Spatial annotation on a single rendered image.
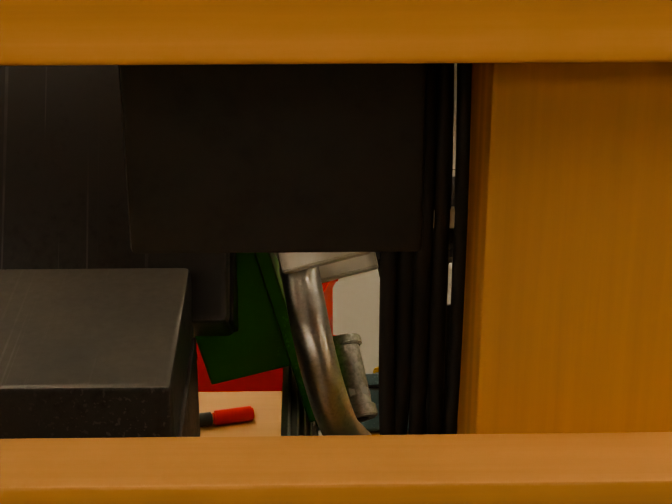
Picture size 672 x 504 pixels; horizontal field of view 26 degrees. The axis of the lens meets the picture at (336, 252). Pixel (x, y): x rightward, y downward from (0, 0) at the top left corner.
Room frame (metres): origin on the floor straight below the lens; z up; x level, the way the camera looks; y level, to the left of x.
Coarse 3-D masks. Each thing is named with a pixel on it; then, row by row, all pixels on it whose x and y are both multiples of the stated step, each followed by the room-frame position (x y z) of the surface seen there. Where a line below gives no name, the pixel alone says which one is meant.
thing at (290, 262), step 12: (288, 252) 1.01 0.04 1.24; (300, 252) 1.01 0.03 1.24; (312, 252) 1.01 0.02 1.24; (324, 252) 1.01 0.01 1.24; (336, 252) 1.00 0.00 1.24; (348, 252) 1.00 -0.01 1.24; (360, 252) 1.00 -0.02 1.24; (288, 264) 1.00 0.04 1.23; (300, 264) 1.00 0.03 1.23; (312, 264) 1.00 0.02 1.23; (324, 264) 1.00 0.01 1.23
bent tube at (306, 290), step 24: (288, 288) 1.00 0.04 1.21; (312, 288) 1.00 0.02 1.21; (288, 312) 0.99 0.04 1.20; (312, 312) 0.98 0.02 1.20; (312, 336) 0.97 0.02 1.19; (312, 360) 0.96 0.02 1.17; (336, 360) 0.97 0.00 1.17; (312, 384) 0.96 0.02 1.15; (336, 384) 0.96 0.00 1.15; (312, 408) 0.96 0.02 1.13; (336, 408) 0.96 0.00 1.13; (336, 432) 0.96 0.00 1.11; (360, 432) 0.99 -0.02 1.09
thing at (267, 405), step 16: (208, 400) 1.36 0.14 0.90; (224, 400) 1.36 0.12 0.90; (240, 400) 1.36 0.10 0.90; (256, 400) 1.36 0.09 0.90; (272, 400) 1.36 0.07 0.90; (256, 416) 1.33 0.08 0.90; (272, 416) 1.33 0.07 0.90; (208, 432) 1.30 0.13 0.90; (224, 432) 1.30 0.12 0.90; (240, 432) 1.30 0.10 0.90; (256, 432) 1.30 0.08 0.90; (272, 432) 1.30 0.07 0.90
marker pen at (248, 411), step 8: (232, 408) 1.32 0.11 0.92; (240, 408) 1.32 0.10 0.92; (248, 408) 1.32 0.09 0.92; (200, 416) 1.30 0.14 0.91; (208, 416) 1.31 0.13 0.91; (216, 416) 1.31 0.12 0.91; (224, 416) 1.31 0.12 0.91; (232, 416) 1.31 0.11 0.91; (240, 416) 1.31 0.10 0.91; (248, 416) 1.31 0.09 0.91; (200, 424) 1.30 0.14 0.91; (208, 424) 1.30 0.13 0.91; (216, 424) 1.31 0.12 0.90
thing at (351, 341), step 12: (336, 336) 1.14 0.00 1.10; (348, 336) 1.14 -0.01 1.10; (360, 336) 1.15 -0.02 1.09; (336, 348) 1.13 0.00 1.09; (348, 348) 1.13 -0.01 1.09; (348, 360) 1.13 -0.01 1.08; (360, 360) 1.13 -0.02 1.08; (348, 372) 1.12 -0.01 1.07; (360, 372) 1.12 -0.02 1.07; (348, 384) 1.11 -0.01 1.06; (360, 384) 1.11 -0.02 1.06; (348, 396) 1.11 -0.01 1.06; (360, 396) 1.11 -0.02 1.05; (360, 408) 1.10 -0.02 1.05; (372, 408) 1.10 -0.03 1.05
